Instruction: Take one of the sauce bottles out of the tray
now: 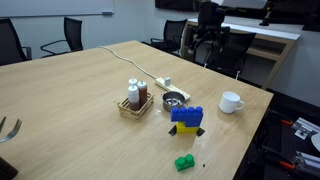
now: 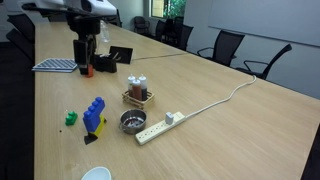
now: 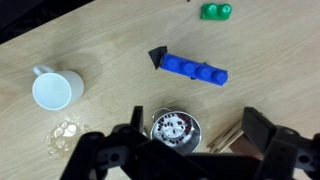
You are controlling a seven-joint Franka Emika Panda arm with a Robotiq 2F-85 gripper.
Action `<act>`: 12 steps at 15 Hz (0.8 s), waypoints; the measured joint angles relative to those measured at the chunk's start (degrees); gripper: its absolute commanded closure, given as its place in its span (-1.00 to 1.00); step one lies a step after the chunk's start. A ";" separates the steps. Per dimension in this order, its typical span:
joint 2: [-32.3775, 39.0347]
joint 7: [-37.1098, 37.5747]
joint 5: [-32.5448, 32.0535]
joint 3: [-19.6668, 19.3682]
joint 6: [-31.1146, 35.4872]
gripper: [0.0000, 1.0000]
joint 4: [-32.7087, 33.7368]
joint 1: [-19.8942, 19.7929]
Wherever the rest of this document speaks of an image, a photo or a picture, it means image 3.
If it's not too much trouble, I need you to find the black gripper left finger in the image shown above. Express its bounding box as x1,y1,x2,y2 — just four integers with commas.
59,105,181,180

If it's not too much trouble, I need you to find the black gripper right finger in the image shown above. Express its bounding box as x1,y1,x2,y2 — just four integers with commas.
241,106,320,180

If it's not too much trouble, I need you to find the brown sauce bottle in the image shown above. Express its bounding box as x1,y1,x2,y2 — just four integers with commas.
229,134,264,160

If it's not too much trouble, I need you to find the wooden tray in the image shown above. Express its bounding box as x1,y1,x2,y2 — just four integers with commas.
206,120,246,155

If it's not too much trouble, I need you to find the crumpled clear plastic wrap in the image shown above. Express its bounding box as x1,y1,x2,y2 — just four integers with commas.
44,114,90,159

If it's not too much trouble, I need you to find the steel pot with red beans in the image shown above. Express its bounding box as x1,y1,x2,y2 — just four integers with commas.
149,107,203,156

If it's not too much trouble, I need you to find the white ceramic mug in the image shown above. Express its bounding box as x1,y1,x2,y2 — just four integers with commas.
31,64,85,112

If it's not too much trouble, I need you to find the blue toy brick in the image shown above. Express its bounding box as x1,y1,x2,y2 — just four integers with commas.
159,52,230,87

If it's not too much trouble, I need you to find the black triangular piece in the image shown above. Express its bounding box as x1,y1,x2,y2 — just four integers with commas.
148,45,168,71

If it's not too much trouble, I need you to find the green toy brick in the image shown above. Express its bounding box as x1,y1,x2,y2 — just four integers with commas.
200,2,233,21

